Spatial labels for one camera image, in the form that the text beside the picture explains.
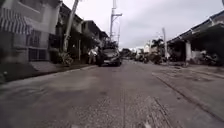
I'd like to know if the dark car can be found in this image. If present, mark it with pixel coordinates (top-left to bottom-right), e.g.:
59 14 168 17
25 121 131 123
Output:
96 47 123 68

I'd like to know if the distant green tree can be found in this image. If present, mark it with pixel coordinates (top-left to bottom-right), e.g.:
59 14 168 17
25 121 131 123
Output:
119 48 133 60

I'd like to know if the person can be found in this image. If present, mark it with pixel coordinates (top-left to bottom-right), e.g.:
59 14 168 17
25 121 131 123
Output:
87 46 100 66

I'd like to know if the grey concrete road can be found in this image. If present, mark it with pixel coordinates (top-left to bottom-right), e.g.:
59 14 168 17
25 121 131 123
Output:
0 59 224 128

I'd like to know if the row of parked motorcycles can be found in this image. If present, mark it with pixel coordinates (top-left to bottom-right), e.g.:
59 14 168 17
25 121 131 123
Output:
131 49 169 65

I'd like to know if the dark two-storey building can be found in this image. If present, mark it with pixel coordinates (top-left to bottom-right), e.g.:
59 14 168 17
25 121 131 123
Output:
56 3 109 62

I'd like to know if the tall utility pole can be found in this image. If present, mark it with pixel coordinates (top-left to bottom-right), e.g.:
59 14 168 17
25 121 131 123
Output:
109 0 123 43

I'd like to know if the palm tree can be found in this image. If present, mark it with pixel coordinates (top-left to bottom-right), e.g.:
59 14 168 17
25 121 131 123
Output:
150 38 165 56

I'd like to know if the leaning pale pole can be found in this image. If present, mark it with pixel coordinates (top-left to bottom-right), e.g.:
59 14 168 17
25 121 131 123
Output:
61 0 81 54

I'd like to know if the thin pale pole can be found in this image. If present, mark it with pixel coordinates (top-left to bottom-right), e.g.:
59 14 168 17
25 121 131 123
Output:
161 27 168 60

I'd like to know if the raised concrete pavement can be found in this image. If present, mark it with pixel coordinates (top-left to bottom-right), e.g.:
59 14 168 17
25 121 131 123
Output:
0 60 98 84

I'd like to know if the pale building with striped awning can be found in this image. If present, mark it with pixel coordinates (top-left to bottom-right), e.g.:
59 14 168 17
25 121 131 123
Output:
0 0 64 65

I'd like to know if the low building with dark roof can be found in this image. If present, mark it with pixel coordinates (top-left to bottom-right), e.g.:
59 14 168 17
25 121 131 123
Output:
166 9 224 65

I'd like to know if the parked motorcycle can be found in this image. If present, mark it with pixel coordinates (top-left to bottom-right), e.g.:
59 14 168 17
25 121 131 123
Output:
198 50 220 66

